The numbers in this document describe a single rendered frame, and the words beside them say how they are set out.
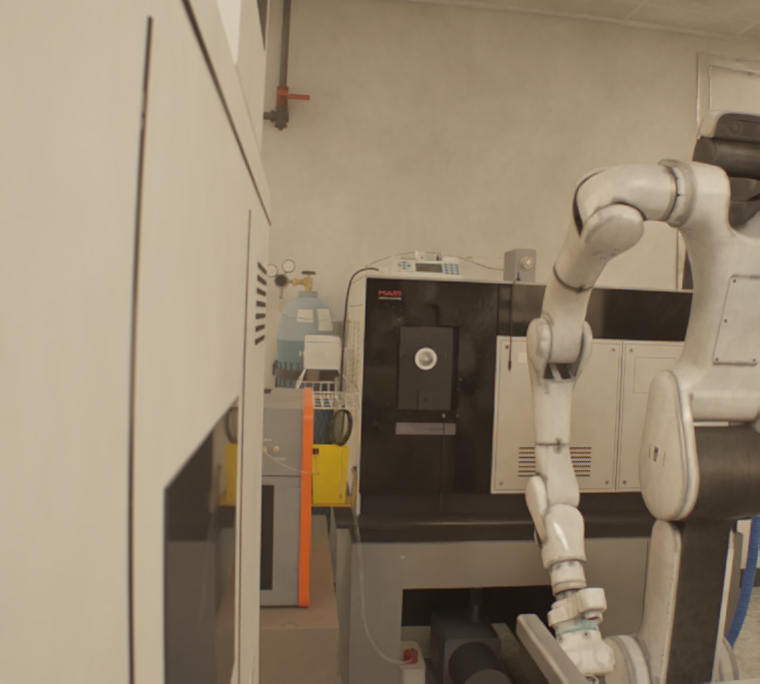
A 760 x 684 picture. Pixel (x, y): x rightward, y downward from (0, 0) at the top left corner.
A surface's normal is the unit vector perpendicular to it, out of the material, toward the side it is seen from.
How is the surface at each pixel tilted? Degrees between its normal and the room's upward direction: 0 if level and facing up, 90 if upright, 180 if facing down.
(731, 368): 108
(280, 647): 90
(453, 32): 90
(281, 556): 90
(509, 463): 90
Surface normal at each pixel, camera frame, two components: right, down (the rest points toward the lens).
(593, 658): 0.15, -0.51
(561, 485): 0.14, -0.16
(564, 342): 0.14, 0.27
